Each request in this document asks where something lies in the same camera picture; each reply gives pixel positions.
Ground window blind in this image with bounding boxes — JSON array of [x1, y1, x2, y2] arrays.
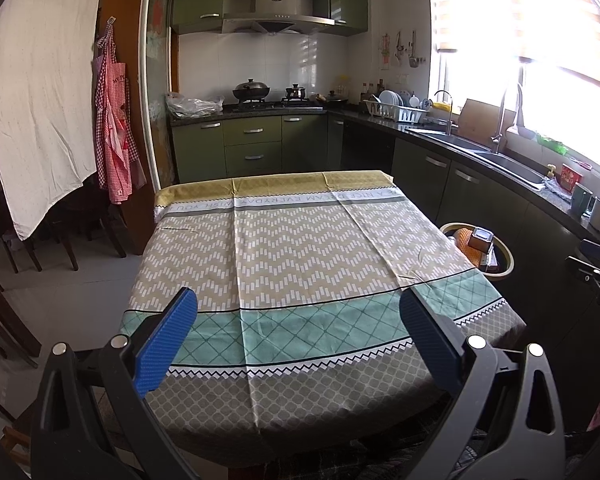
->
[[427, 0, 600, 96]]

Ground steel double sink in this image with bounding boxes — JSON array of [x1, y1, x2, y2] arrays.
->
[[406, 126, 551, 191]]

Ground white dish rack with plates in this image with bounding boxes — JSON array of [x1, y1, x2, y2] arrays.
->
[[362, 90, 430, 123]]

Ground blue bin with yellow rim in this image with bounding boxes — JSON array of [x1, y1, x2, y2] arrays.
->
[[439, 221, 516, 281]]

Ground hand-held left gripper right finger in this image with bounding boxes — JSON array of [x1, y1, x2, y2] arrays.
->
[[399, 290, 566, 480]]

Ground brown boxy object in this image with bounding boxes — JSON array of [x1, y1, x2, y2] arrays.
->
[[467, 227, 496, 253]]

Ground small steel faucet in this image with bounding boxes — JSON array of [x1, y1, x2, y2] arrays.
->
[[432, 90, 455, 136]]

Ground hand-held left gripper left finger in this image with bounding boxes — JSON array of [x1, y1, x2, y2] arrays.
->
[[32, 287, 199, 480]]

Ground gas stove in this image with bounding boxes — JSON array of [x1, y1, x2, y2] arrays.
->
[[223, 99, 326, 112]]

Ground black wok with lid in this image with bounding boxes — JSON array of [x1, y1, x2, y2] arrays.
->
[[231, 78, 271, 102]]

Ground window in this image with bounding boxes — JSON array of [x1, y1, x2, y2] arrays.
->
[[435, 50, 600, 178]]

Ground hanging kitchen utensils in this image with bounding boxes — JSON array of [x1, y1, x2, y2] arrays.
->
[[392, 30, 421, 68]]

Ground grey cloth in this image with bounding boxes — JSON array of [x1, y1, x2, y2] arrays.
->
[[544, 177, 576, 203]]

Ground orange honeycomb textured object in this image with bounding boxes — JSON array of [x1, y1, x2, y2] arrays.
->
[[454, 228, 481, 268]]

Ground dark stone countertop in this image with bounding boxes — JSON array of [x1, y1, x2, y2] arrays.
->
[[167, 105, 600, 261]]

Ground white hanging sheet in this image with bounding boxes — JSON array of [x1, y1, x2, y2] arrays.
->
[[0, 0, 112, 241]]

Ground red checked apron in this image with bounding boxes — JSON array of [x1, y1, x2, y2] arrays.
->
[[92, 16, 147, 205]]

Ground seasoning bottles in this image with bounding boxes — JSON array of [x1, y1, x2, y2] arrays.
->
[[337, 75, 386, 103]]

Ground red box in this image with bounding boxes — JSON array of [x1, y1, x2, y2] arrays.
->
[[560, 164, 584, 192]]

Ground green lower cabinets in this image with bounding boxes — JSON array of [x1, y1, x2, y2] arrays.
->
[[171, 112, 600, 431]]

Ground green plastic packet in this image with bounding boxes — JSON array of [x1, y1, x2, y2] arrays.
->
[[537, 132, 568, 156]]

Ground dark wooden chair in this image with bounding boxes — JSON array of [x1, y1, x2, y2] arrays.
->
[[0, 225, 43, 274]]

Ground dark wooden stool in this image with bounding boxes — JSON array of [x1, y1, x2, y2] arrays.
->
[[50, 187, 128, 272]]

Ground clear plastic bag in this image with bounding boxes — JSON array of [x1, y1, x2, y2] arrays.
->
[[166, 92, 225, 120]]

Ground tall steel faucet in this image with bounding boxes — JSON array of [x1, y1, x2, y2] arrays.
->
[[490, 82, 526, 155]]

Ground teal mug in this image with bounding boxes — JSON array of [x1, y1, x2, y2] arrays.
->
[[571, 183, 594, 217]]

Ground wooden cutting board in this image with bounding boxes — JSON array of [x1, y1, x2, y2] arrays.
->
[[457, 98, 513, 146]]

